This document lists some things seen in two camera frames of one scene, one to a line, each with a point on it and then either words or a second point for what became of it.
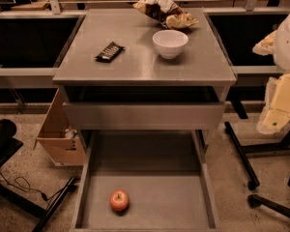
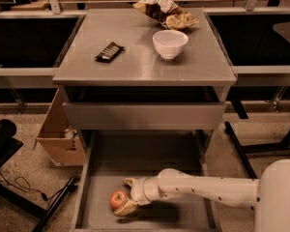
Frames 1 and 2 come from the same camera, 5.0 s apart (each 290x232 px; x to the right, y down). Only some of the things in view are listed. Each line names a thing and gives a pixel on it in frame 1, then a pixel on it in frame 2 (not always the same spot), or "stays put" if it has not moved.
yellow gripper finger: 267,45 -> 126,209
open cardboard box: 57,138 stays put
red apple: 119,200 stays put
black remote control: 110,52 stays put
